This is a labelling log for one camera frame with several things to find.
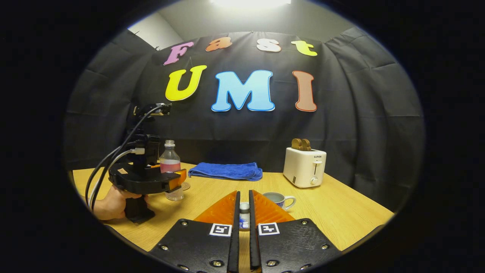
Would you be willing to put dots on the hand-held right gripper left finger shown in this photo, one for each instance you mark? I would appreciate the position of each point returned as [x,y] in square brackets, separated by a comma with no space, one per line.
[201,246]

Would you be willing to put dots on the round beige coaster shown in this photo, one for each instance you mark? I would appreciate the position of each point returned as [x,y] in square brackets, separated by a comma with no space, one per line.
[186,186]

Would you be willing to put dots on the blue folded towel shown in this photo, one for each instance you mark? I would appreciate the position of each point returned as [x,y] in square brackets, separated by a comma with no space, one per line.
[227,170]

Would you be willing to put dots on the white toaster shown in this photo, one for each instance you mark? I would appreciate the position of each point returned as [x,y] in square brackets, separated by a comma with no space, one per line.
[301,167]

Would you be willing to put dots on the clear plastic water bottle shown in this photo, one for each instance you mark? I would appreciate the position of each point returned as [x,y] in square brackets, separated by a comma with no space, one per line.
[169,157]

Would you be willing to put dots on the brown bread slice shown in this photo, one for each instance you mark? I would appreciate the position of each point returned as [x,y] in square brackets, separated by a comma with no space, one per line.
[306,145]
[296,145]

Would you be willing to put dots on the white blue-patterned teacup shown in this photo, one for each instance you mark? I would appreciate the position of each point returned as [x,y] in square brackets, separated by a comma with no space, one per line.
[278,200]

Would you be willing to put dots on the white blue-patterned teacup lid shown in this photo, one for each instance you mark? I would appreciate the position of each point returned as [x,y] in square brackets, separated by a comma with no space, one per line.
[244,216]

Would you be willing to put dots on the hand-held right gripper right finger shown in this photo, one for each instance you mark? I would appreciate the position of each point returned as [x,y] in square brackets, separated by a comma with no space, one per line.
[291,246]

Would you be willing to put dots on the ceiling light panel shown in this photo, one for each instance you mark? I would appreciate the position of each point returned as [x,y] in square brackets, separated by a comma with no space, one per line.
[250,3]

